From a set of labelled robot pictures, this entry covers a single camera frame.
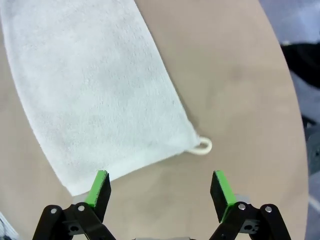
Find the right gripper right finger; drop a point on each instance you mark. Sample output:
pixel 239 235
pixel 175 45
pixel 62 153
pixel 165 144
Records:
pixel 222 195

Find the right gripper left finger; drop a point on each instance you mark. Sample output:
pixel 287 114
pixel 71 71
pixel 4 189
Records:
pixel 98 195

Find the cream towel with loop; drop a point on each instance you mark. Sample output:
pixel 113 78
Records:
pixel 87 87

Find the black bulky fabric object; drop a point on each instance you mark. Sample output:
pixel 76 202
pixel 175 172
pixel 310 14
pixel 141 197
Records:
pixel 302 62

